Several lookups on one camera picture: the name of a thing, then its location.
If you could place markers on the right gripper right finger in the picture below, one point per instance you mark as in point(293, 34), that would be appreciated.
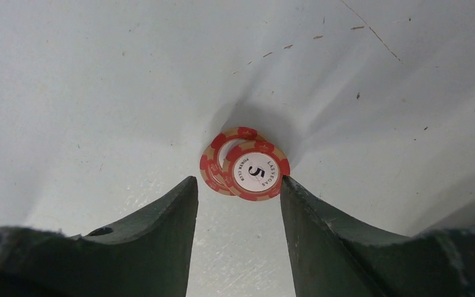
point(334, 254)

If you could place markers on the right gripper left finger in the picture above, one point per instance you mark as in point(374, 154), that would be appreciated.
point(146, 253)

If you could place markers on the red poker chip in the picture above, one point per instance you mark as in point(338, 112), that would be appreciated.
point(211, 160)
point(253, 170)

